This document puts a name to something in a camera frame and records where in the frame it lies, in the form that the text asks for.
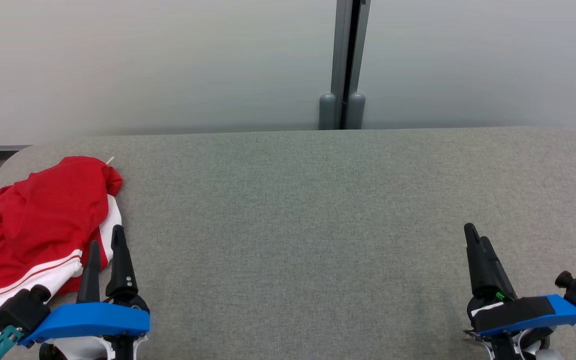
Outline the red shirt with white sleeves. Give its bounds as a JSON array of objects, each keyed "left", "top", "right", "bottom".
[{"left": 0, "top": 185, "right": 114, "bottom": 336}]

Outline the blue banded left gripper body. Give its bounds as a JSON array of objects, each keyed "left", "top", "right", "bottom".
[{"left": 18, "top": 292, "right": 151, "bottom": 360}]

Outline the grey rounded post foot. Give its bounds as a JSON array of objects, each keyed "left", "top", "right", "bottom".
[
  {"left": 319, "top": 92, "right": 337, "bottom": 131},
  {"left": 345, "top": 92, "right": 366, "bottom": 130}
]

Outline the teal left camera cable plug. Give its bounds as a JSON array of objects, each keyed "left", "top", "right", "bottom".
[{"left": 0, "top": 325, "right": 24, "bottom": 360}]

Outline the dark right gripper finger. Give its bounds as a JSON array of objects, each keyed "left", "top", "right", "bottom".
[
  {"left": 464, "top": 223, "right": 494, "bottom": 300},
  {"left": 480, "top": 236, "right": 518, "bottom": 301}
]

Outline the blue banded right gripper body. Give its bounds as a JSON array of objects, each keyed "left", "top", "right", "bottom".
[{"left": 465, "top": 294, "right": 576, "bottom": 360}]

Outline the grey vertical partition post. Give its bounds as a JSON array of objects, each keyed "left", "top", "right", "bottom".
[{"left": 330, "top": 0, "right": 371, "bottom": 131}]

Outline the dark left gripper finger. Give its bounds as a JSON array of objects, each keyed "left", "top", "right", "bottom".
[
  {"left": 105, "top": 225, "right": 139, "bottom": 302},
  {"left": 76, "top": 241, "right": 102, "bottom": 304}
]

